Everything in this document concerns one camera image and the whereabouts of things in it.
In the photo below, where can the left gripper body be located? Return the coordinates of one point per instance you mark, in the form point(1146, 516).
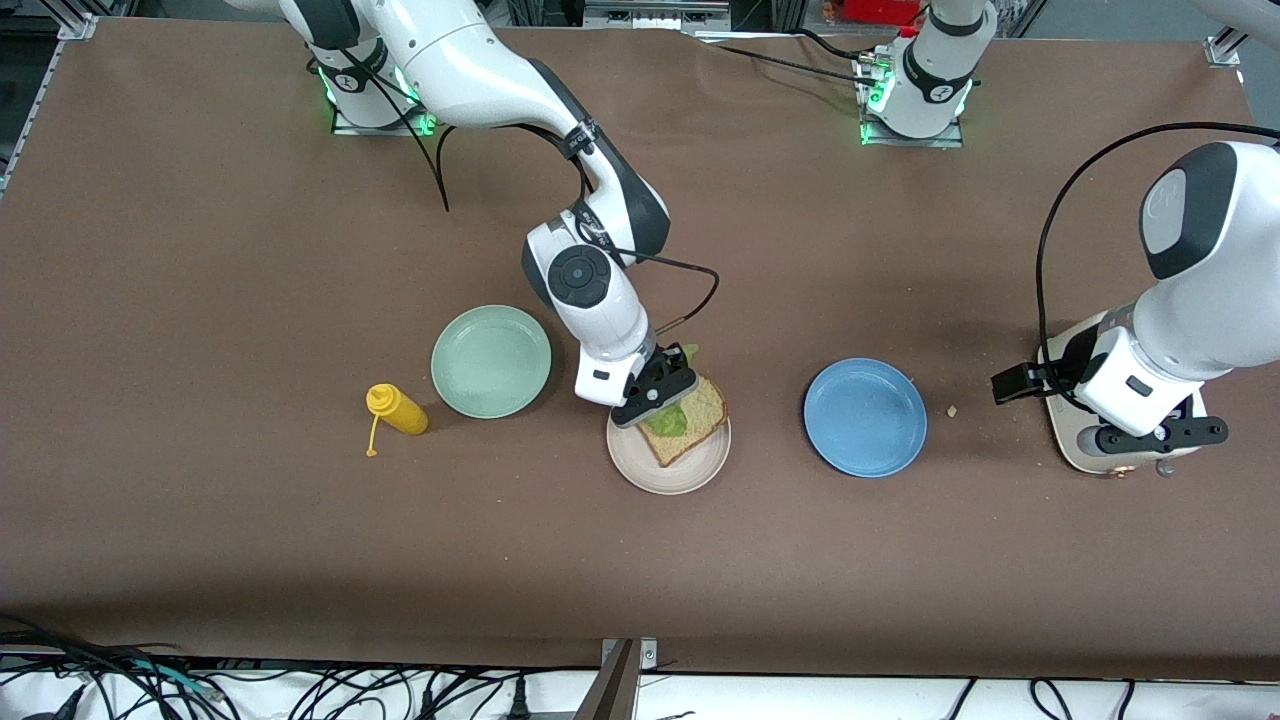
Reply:
point(1072, 362)

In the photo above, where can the green lettuce leaf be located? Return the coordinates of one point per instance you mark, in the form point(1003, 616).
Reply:
point(668, 420)

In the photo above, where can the toasted bread slice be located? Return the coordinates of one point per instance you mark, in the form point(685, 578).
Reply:
point(703, 420)

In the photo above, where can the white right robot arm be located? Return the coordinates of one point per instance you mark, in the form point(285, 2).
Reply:
point(470, 60)

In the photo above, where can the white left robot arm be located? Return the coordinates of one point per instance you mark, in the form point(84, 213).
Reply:
point(1200, 300)

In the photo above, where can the beige plate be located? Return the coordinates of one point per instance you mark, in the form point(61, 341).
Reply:
point(690, 477)

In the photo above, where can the green plate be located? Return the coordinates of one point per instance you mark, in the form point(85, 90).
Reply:
point(490, 362)

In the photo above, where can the blue plate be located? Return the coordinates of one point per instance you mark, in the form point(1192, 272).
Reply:
point(865, 418)

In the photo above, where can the white toaster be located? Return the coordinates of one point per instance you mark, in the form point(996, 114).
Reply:
point(1075, 445)

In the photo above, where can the yellow mustard squeeze bottle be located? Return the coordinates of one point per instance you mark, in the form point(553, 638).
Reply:
point(400, 412)

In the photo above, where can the grey metal rack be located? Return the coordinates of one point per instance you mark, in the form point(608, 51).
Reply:
point(655, 12)

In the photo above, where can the red box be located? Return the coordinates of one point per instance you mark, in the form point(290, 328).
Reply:
point(870, 10)

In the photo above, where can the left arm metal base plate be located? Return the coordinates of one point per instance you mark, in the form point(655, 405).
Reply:
point(950, 143)

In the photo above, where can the aluminium edge bracket profile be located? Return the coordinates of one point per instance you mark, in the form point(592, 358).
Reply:
point(615, 690)

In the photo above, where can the aluminium frame profile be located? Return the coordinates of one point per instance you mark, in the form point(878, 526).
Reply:
point(1222, 52)

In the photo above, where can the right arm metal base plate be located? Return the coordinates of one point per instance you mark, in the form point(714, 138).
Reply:
point(345, 129)

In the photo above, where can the aluminium corner bracket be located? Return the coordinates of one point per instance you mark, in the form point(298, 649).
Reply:
point(78, 28)

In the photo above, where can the aluminium table edge rail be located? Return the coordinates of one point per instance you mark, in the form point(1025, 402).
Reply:
point(40, 90)

